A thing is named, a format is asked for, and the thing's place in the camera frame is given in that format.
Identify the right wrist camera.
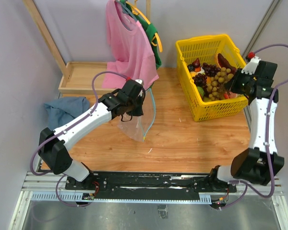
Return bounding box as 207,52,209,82
241,52,261,75

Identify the wooden tray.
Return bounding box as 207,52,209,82
58,62,107,95

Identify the yellow clothes hanger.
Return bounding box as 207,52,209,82
125,0,163,53

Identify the green longan bunch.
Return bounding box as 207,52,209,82
206,68,233,101

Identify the dark red fig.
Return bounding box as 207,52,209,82
192,58,201,69

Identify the dark purple grape bunch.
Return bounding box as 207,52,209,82
202,62,221,77

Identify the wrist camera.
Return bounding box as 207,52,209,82
241,52,261,75
126,77,144,86

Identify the yellow plastic basket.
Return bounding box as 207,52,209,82
175,34,248,122

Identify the pink t-shirt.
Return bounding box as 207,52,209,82
106,0,159,90

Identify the blue cloth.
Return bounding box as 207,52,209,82
44,97,90,130

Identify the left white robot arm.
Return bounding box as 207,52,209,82
38,80,145,190

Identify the green t-shirt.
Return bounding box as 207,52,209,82
120,0,163,69

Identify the green yellow mango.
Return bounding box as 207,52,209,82
196,86,205,98

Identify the watermelon slice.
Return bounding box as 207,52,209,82
227,92,243,99

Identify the wooden rack frame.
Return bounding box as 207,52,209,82
23,0,151,81

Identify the brown sweet potato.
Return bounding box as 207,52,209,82
214,53,237,74

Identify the clear zip top bag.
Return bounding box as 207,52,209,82
117,89,156,142

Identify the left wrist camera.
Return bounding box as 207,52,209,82
126,77,144,86

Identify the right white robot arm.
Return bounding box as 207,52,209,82
208,57,284,192

